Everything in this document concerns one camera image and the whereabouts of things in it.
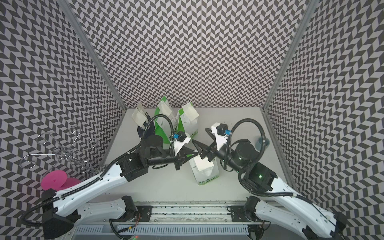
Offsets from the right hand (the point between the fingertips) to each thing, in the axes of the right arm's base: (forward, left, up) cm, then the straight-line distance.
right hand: (200, 138), depth 58 cm
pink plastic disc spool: (-14, +52, -5) cm, 55 cm away
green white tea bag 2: (-8, -2, -19) cm, 21 cm away
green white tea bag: (+24, +8, -17) cm, 30 cm away
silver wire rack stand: (-4, +55, -4) cm, 55 cm away
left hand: (-3, +2, -8) cm, 9 cm away
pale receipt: (-6, -1, -11) cm, 13 cm away
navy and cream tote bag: (+25, +36, -17) cm, 47 cm away
